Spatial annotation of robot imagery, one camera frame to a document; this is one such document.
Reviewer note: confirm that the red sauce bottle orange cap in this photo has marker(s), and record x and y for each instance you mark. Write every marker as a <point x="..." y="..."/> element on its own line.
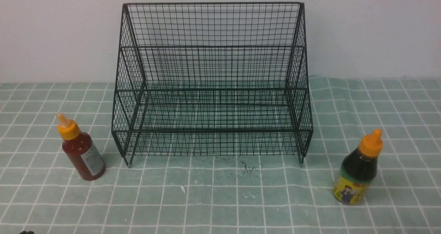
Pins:
<point x="80" y="149"/>

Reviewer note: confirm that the dark soy sauce bottle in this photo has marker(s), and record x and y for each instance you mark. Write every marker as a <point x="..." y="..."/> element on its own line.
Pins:
<point x="358" y="169"/>

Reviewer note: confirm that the green checkered tablecloth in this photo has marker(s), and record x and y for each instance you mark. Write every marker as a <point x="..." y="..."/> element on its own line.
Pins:
<point x="42" y="192"/>

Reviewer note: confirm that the black wire mesh shelf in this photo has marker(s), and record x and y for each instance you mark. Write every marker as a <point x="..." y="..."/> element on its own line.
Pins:
<point x="212" y="79"/>

